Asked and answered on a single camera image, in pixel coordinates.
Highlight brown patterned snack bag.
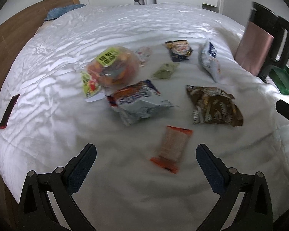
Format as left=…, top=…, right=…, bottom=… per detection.
left=186, top=85, right=244, bottom=127

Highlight white blue snack bag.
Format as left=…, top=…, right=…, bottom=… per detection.
left=199, top=40, right=221, bottom=83

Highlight orange wafer pack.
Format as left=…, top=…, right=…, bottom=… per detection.
left=150, top=126, right=193, bottom=174

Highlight black gold butter cookies bag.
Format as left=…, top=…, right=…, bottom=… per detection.
left=165, top=40, right=193, bottom=62

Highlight olive green pastry packet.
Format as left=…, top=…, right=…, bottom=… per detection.
left=152, top=62, right=180, bottom=79

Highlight blue white cookie pack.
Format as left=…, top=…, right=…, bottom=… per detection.
left=107, top=79, right=173, bottom=126

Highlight pink cartoon candy packet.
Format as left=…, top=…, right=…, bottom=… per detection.
left=135, top=46, right=152, bottom=66

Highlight clear bag dried fruit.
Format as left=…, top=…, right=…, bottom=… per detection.
left=86, top=46, right=141, bottom=88

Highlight green yellow snack packet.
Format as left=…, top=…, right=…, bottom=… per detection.
left=81, top=71, right=106, bottom=102

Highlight white bed sheet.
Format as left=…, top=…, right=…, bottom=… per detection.
left=0, top=4, right=289, bottom=230

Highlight wooden headboard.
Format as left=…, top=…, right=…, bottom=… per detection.
left=0, top=0, right=80, bottom=91

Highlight blue cloth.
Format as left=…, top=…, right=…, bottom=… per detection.
left=44, top=4, right=86, bottom=21

